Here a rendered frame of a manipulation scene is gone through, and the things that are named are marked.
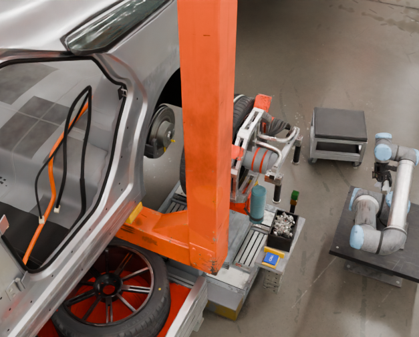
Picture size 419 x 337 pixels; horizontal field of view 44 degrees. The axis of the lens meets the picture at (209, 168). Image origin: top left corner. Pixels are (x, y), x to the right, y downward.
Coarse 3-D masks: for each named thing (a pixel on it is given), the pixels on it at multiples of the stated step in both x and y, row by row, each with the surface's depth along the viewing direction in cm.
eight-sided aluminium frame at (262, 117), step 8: (256, 112) 283; (264, 112) 284; (248, 120) 277; (256, 120) 277; (264, 120) 304; (240, 128) 272; (240, 136) 270; (248, 136) 269; (232, 160) 271; (240, 160) 270; (232, 168) 271; (240, 168) 272; (232, 176) 272; (248, 176) 317; (256, 176) 317; (240, 192) 308; (248, 192) 308; (232, 200) 285; (240, 200) 295
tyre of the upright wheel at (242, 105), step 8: (240, 96) 286; (248, 96) 292; (240, 104) 277; (248, 104) 281; (240, 112) 274; (240, 120) 276; (232, 136) 271; (184, 160) 275; (184, 168) 277; (184, 176) 280; (184, 184) 284; (240, 184) 319; (184, 192) 292
